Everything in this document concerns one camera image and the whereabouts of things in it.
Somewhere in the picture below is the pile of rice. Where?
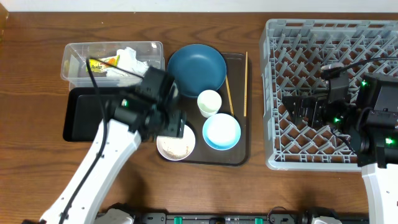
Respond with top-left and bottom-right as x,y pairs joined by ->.
160,138 -> 191,159

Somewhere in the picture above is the pink white bowl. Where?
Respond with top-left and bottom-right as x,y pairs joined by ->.
156,125 -> 196,161

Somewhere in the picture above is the white cup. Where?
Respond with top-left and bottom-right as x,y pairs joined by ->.
197,90 -> 222,118

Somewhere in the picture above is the white tissue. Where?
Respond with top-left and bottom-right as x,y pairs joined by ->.
106,47 -> 149,77

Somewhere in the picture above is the dark blue plate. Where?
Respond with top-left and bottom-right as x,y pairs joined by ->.
167,44 -> 227,98

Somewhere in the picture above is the yellow snack wrapper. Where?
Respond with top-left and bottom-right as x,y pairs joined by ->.
88,55 -> 120,73

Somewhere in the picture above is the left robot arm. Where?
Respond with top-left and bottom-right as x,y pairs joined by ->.
38,90 -> 186,224

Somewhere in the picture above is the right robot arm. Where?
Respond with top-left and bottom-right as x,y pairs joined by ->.
282,72 -> 397,223

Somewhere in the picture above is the grey dishwasher rack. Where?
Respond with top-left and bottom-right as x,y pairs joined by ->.
259,19 -> 397,172

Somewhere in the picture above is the black waste tray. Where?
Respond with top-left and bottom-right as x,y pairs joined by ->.
62,86 -> 152,142

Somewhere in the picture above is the brown serving tray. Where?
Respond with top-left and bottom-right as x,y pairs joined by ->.
178,53 -> 251,166

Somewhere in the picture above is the right wooden chopstick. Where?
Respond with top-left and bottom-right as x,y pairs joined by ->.
243,51 -> 248,117

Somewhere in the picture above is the wooden chopstick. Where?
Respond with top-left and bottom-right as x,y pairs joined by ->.
243,51 -> 248,117
225,75 -> 234,116

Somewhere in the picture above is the light blue bowl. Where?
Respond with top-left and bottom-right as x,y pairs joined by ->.
202,113 -> 241,151

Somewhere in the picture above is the left wooden chopstick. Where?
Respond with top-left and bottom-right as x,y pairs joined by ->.
225,75 -> 234,116

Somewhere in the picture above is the clear plastic bin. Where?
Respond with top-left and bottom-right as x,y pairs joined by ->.
61,41 -> 165,89

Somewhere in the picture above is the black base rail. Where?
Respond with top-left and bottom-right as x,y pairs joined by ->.
96,203 -> 371,224

